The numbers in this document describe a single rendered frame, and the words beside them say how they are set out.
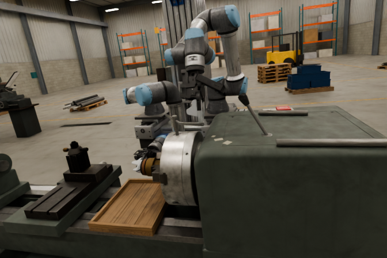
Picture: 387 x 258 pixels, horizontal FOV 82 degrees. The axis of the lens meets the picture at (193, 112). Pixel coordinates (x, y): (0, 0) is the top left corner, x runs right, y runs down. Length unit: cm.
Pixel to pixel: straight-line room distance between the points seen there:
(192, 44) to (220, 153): 41
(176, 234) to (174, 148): 35
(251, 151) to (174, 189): 34
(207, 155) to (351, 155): 40
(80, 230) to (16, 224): 28
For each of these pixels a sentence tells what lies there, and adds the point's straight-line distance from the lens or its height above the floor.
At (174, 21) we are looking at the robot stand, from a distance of 174.
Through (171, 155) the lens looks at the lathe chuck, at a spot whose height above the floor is 119.
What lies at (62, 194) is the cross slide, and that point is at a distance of 133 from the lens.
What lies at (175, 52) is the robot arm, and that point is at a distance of 101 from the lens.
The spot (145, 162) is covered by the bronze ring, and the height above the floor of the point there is 111.
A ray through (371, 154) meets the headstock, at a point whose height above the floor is 124.
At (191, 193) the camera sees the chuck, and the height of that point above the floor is 105.
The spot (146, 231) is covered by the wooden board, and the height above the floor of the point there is 89.
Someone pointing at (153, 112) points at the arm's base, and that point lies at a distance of 165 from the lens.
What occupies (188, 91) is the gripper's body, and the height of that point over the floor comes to 143.
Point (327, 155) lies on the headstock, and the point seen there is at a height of 124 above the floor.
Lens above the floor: 155
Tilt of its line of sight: 15 degrees down
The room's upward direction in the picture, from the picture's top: 7 degrees counter-clockwise
